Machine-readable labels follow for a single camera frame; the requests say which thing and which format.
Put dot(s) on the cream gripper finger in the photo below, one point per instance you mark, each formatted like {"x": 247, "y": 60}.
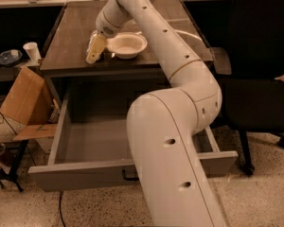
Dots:
{"x": 93, "y": 55}

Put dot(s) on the silver redbull can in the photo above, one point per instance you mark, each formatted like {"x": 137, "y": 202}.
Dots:
{"x": 92, "y": 41}

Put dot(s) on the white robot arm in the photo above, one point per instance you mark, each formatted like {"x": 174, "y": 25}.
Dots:
{"x": 161, "y": 124}

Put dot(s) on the grey open top drawer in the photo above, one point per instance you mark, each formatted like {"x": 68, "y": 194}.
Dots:
{"x": 91, "y": 148}

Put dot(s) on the white paper bowl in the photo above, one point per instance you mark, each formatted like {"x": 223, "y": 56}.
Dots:
{"x": 127, "y": 45}

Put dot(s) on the white paper cup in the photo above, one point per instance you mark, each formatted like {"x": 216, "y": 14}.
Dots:
{"x": 32, "y": 50}

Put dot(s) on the brown cardboard box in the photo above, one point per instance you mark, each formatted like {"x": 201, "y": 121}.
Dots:
{"x": 29, "y": 102}

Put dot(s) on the dark blue plate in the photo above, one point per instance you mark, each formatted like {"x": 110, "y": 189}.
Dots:
{"x": 10, "y": 58}

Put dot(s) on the low side shelf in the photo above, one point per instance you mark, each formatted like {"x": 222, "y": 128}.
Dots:
{"x": 10, "y": 73}

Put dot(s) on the black metal stand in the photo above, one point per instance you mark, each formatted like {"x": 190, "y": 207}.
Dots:
{"x": 9, "y": 168}

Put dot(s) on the black office chair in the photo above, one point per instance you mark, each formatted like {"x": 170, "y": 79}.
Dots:
{"x": 250, "y": 71}

